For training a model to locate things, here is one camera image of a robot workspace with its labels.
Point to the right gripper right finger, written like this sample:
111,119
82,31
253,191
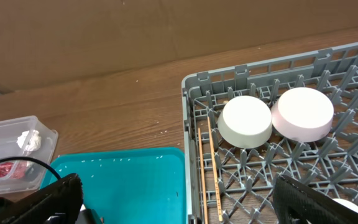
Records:
294,202

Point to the grey dishwasher rack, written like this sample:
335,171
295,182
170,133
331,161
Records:
246,176

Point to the wooden chopstick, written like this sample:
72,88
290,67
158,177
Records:
215,173
203,185

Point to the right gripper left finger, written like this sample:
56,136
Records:
63,198

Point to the clear plastic storage bin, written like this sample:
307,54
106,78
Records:
10,130

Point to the white bowl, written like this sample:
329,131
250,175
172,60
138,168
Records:
245,122

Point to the red snack wrapper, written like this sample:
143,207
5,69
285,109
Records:
18,173

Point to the white tissue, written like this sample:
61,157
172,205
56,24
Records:
29,141

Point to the teal serving tray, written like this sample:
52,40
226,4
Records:
132,186

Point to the small white cup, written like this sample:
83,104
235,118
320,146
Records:
347,204

